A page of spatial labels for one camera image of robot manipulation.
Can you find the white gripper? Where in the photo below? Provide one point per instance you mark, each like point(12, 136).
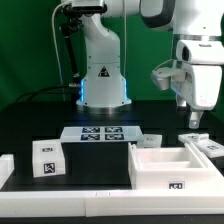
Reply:
point(199, 86)

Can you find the white cabinet door panel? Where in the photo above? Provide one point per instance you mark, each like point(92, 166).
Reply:
point(149, 141)

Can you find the white cabinet body box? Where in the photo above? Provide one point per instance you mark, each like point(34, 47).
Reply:
point(169, 168)

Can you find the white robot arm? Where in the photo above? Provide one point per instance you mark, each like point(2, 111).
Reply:
point(103, 87)

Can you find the white cabinet top block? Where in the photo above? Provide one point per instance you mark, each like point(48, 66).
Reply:
point(47, 158)

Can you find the white left fence piece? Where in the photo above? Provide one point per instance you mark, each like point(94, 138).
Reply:
point(6, 168)

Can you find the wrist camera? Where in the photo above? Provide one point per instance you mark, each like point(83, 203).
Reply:
point(161, 76)

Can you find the white front fence rail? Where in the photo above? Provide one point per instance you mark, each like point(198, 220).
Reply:
point(109, 203)

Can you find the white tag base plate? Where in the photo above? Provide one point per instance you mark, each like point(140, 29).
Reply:
point(100, 134)

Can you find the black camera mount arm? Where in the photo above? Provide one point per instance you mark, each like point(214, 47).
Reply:
point(72, 25)

